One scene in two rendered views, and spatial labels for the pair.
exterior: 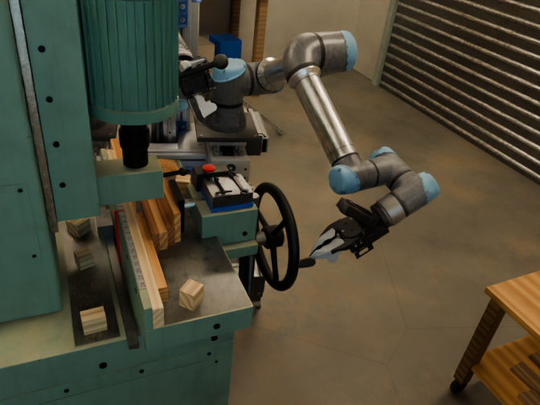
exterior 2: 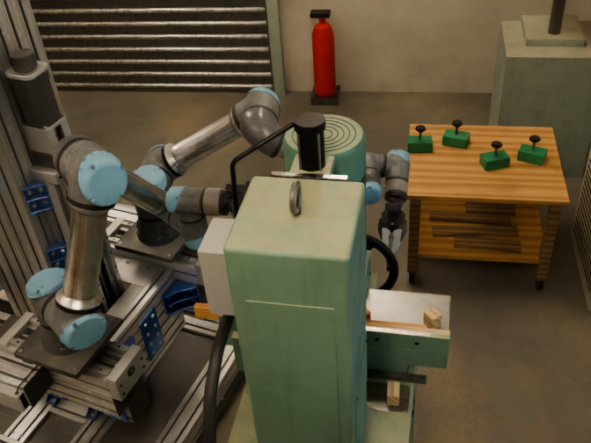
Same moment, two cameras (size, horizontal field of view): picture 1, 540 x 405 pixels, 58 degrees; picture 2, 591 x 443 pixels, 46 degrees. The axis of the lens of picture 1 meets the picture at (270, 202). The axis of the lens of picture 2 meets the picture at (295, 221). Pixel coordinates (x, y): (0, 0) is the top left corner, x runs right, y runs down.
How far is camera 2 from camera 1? 1.47 m
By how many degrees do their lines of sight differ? 40
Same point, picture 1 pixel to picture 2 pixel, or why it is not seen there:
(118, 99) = not seen: hidden behind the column
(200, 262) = (392, 307)
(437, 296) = not seen: hidden behind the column
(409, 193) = (402, 170)
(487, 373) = (427, 250)
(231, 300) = (440, 304)
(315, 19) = not seen: outside the picture
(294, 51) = (266, 129)
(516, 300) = (426, 188)
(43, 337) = (389, 430)
